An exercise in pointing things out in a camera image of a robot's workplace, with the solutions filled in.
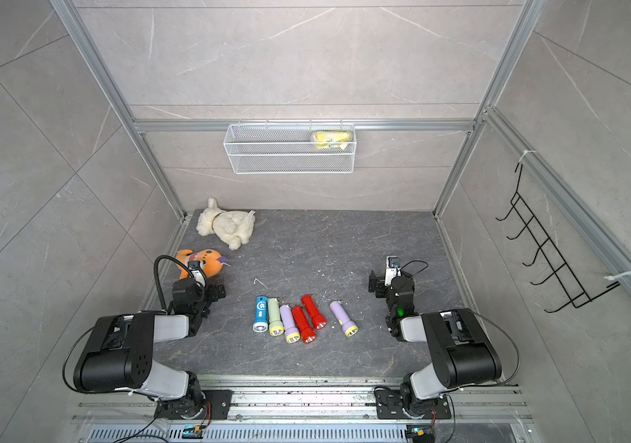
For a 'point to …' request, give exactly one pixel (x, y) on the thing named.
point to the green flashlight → (275, 324)
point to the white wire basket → (288, 149)
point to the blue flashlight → (261, 324)
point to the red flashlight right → (319, 320)
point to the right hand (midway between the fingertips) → (389, 269)
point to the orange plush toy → (208, 257)
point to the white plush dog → (232, 227)
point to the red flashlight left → (307, 333)
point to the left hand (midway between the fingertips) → (209, 274)
